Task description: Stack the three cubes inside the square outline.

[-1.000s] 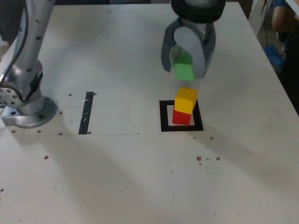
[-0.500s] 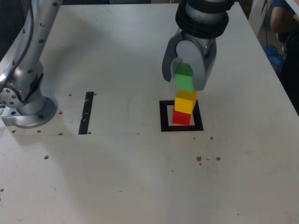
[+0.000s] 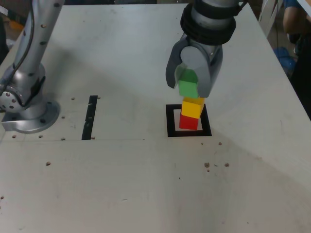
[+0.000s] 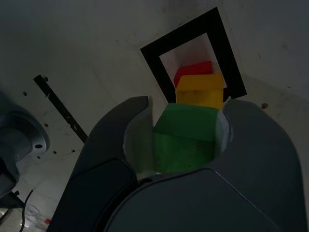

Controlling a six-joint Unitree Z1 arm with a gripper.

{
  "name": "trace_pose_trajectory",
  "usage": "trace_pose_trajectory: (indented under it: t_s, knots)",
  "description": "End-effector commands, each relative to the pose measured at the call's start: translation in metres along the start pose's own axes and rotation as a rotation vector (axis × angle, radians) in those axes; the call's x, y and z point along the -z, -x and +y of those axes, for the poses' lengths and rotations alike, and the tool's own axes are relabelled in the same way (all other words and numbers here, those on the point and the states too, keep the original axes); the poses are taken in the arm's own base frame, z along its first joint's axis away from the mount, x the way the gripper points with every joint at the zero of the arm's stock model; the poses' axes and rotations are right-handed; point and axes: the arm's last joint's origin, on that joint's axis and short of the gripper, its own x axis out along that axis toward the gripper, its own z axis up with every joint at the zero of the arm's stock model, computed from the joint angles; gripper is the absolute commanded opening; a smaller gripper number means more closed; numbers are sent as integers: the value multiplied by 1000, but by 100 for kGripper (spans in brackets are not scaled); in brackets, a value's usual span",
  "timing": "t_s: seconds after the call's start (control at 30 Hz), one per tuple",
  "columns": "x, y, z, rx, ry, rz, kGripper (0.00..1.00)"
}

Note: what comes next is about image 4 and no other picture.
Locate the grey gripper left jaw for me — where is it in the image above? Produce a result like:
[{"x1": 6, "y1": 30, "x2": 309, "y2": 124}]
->
[{"x1": 45, "y1": 95, "x2": 158, "y2": 232}]

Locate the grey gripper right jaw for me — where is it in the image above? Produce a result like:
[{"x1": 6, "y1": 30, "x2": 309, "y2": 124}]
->
[{"x1": 212, "y1": 96, "x2": 309, "y2": 232}]

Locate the green cube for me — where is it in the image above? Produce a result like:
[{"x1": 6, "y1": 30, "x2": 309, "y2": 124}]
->
[{"x1": 153, "y1": 102, "x2": 222, "y2": 174}]

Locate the yellow cube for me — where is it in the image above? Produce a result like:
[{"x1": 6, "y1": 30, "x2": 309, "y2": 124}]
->
[{"x1": 175, "y1": 73, "x2": 225, "y2": 110}]

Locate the red cube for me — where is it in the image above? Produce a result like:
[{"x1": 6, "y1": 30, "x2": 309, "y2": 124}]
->
[{"x1": 173, "y1": 60, "x2": 214, "y2": 87}]

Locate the black tape square outline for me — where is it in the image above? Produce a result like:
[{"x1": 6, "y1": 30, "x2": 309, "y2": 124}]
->
[{"x1": 140, "y1": 6, "x2": 248, "y2": 104}]

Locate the black tape strip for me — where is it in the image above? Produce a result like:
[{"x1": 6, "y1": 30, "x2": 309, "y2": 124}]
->
[{"x1": 33, "y1": 74, "x2": 89, "y2": 145}]

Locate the black floor cable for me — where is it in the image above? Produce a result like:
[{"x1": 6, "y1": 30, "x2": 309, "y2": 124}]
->
[{"x1": 20, "y1": 189, "x2": 35, "y2": 228}]

